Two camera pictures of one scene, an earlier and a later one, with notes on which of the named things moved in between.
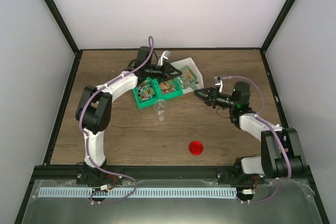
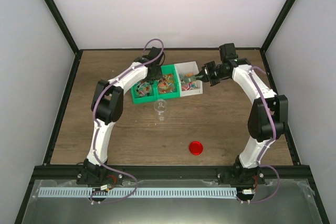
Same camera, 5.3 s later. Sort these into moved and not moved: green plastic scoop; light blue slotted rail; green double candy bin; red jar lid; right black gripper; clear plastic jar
Moved: right black gripper; green plastic scoop
Not moved: light blue slotted rail; clear plastic jar; green double candy bin; red jar lid
